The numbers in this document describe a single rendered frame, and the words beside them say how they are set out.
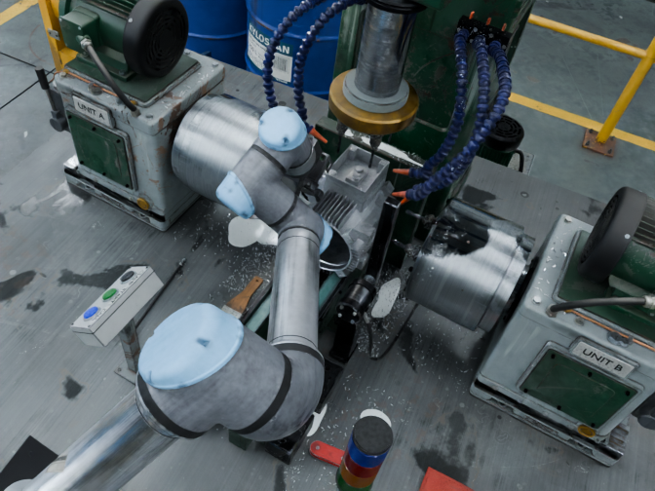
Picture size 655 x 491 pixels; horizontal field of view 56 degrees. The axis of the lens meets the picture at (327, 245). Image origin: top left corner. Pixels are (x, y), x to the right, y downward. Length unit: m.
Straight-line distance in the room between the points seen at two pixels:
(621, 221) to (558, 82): 3.00
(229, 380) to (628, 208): 0.74
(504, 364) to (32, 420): 0.99
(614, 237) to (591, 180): 2.34
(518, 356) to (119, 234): 1.02
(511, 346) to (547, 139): 2.40
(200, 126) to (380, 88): 0.45
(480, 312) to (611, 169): 2.40
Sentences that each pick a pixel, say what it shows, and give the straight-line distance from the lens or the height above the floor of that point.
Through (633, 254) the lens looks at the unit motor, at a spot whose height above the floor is 1.31.
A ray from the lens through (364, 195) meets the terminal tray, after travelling 1.32.
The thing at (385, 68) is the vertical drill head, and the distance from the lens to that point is 1.17.
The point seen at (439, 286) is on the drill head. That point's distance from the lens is 1.28.
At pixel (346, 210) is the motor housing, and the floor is 1.10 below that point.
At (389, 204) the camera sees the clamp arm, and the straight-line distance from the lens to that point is 1.15.
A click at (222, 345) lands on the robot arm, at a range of 0.72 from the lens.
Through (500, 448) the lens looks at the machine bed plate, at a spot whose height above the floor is 0.80.
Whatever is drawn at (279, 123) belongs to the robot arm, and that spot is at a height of 1.41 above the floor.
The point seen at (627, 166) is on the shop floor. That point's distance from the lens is 3.68.
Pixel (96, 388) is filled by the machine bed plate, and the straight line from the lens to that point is 1.44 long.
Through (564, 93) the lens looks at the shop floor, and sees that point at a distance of 4.03.
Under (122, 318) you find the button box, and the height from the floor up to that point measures 1.06.
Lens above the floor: 2.06
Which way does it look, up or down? 50 degrees down
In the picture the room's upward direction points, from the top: 10 degrees clockwise
